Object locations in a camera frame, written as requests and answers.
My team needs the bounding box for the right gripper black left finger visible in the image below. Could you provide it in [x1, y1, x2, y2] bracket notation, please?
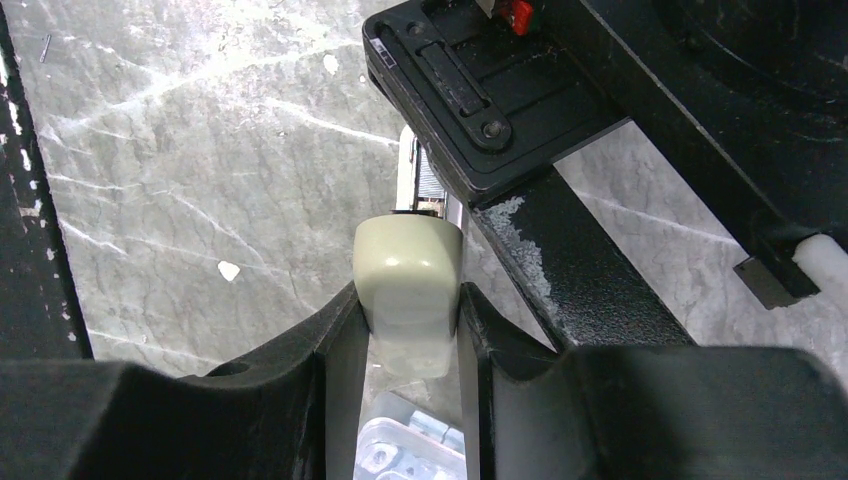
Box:
[1, 285, 369, 479]

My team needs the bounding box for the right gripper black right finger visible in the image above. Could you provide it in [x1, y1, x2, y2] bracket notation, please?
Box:
[457, 283, 847, 479]

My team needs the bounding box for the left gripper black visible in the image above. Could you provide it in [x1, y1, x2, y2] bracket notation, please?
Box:
[362, 1, 847, 352]

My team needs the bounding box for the pale green white stapler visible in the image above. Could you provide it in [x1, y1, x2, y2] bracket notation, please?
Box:
[352, 126, 466, 379]

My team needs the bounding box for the clear plastic screw organizer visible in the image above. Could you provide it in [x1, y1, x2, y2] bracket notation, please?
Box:
[353, 392, 467, 480]

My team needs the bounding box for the single loose staple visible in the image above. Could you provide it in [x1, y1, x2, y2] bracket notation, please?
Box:
[39, 33, 52, 64]

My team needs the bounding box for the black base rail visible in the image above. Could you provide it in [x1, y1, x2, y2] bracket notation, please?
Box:
[1, 21, 93, 360]

